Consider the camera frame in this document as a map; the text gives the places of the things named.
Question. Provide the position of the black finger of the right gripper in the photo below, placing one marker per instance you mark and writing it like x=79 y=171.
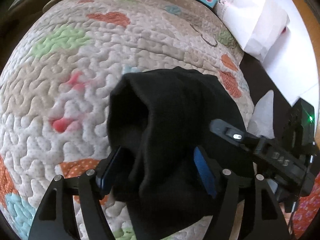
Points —
x=234 y=136

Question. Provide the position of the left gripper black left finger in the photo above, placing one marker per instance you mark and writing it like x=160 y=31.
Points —
x=107 y=171

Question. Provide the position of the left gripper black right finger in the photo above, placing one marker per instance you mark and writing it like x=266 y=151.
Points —
x=209 y=171

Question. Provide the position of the black pants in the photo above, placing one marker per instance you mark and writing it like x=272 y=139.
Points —
x=161 y=116

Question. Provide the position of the white sock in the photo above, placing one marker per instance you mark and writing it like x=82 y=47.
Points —
x=261 y=122

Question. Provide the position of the red floral cloth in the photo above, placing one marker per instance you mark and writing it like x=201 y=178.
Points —
x=306 y=212

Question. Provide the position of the quilted heart pattern bedspread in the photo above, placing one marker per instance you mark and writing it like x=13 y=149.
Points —
x=55 y=101

